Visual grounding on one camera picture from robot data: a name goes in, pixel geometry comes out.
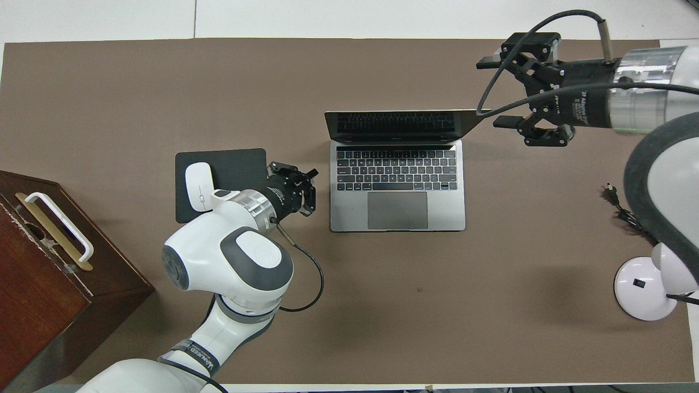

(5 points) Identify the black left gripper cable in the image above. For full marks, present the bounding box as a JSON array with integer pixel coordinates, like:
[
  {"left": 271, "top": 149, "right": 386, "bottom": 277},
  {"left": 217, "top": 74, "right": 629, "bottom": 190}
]
[{"left": 270, "top": 218, "right": 325, "bottom": 313}]

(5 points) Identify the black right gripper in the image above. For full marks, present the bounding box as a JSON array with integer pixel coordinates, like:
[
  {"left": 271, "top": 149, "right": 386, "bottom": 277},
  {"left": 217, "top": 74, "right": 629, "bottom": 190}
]
[{"left": 476, "top": 33, "right": 620, "bottom": 147}]

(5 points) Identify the brass handle plate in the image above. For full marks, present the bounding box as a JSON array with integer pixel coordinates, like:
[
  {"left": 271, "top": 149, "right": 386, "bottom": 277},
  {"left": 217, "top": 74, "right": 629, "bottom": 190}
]
[{"left": 15, "top": 192, "right": 93, "bottom": 272}]

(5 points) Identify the black mouse pad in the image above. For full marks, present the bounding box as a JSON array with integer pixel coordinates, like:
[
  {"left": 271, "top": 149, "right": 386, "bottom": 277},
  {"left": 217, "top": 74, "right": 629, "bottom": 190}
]
[{"left": 175, "top": 148, "right": 269, "bottom": 224}]

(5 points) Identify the white box handle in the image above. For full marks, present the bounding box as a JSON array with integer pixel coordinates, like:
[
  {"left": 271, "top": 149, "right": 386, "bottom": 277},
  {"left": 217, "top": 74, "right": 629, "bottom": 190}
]
[{"left": 25, "top": 192, "right": 94, "bottom": 264}]

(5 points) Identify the black lamp power cable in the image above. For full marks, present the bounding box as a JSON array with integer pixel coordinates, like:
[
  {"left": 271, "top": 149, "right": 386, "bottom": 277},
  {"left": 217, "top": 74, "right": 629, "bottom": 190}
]
[{"left": 602, "top": 186, "right": 662, "bottom": 245}]

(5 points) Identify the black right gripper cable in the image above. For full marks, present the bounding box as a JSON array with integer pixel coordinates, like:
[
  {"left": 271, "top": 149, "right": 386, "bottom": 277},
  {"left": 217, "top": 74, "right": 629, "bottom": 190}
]
[{"left": 477, "top": 10, "right": 699, "bottom": 118}]

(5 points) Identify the white computer mouse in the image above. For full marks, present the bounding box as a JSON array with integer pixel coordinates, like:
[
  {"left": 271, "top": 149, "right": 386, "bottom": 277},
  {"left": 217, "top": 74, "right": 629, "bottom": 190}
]
[{"left": 185, "top": 162, "right": 217, "bottom": 212}]

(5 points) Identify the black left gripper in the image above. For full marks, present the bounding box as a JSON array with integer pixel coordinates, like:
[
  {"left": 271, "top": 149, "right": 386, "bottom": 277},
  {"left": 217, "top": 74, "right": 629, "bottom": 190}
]
[{"left": 265, "top": 161, "right": 319, "bottom": 220}]

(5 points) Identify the brown table mat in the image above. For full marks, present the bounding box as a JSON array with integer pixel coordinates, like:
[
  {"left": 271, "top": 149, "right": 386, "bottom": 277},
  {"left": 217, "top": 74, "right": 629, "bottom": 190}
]
[{"left": 0, "top": 38, "right": 696, "bottom": 385}]

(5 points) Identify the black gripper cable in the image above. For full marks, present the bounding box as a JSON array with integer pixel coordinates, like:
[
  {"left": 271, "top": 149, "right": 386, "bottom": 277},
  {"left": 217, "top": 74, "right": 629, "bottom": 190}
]
[
  {"left": 477, "top": 10, "right": 699, "bottom": 118},
  {"left": 270, "top": 218, "right": 325, "bottom": 313}
]

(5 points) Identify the white desk lamp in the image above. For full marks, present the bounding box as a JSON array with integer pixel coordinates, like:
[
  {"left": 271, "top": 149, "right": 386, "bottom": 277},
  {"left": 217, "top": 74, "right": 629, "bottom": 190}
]
[{"left": 614, "top": 242, "right": 699, "bottom": 321}]

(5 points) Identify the dark wooden box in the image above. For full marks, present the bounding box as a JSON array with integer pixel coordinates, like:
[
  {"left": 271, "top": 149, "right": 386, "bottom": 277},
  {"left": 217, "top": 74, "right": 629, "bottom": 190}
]
[{"left": 0, "top": 170, "right": 156, "bottom": 391}]

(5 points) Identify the silver laptop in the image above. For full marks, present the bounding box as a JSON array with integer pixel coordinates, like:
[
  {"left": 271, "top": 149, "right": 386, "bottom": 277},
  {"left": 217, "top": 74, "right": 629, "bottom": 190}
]
[{"left": 324, "top": 109, "right": 492, "bottom": 233}]

